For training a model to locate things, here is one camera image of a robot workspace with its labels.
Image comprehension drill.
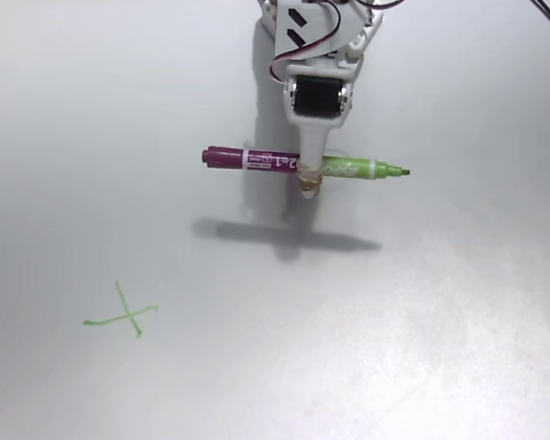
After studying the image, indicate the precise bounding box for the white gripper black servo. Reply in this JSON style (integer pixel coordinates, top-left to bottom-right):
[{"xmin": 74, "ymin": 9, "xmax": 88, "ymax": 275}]
[{"xmin": 283, "ymin": 48, "xmax": 366, "ymax": 202}]

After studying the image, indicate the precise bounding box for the green and purple marker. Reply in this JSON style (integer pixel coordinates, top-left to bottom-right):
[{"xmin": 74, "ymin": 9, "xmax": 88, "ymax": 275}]
[{"xmin": 201, "ymin": 145, "xmax": 413, "ymax": 182}]

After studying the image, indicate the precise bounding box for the tan rubber band wrap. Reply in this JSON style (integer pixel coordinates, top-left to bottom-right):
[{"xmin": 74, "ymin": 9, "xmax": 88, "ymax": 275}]
[{"xmin": 298, "ymin": 167, "xmax": 325, "ymax": 201}]

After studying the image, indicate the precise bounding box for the green drawn X mark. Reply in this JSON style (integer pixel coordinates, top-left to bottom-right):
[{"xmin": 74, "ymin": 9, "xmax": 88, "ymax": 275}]
[{"xmin": 82, "ymin": 280, "xmax": 160, "ymax": 339}]

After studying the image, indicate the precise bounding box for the red white black servo cable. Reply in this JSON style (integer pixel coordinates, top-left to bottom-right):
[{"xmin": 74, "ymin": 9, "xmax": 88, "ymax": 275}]
[{"xmin": 268, "ymin": 0, "xmax": 345, "ymax": 86}]

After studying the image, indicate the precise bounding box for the red black base cable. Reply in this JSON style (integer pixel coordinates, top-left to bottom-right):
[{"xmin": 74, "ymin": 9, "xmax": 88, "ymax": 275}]
[{"xmin": 357, "ymin": 0, "xmax": 409, "ymax": 13}]

